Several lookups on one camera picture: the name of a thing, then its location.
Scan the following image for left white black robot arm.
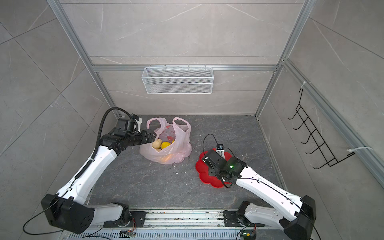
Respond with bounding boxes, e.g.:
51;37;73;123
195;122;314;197
41;115;157;234

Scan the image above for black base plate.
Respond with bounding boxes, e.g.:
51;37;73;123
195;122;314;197
222;210;265;227
103;211;147;229

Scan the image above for pink plastic bag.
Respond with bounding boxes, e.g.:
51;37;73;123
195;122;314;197
140;117;192;165

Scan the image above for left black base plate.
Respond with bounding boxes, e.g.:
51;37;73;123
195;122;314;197
103;211;147;229

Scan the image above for black wire hook rack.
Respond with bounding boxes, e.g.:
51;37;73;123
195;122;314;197
287;89;355;170

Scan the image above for red flower-shaped plastic bowl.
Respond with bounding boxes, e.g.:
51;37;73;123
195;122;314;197
195;151;233;189

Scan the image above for yellow fake lemon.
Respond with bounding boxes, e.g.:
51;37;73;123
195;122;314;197
161;142;171;150

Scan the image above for white wire mesh basket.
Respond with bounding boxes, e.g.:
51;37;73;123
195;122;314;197
142;67;214;95

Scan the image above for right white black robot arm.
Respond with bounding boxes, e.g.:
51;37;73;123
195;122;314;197
201;149;317;240

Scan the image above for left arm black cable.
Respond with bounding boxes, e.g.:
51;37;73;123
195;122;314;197
22;107;134;236

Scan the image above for beige fake potato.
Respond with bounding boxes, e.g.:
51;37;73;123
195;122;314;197
152;139;163;150

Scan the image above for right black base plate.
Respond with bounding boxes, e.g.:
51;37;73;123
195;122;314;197
222;210;265;227

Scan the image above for aluminium mounting rail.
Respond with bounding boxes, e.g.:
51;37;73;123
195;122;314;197
58;209;310;231

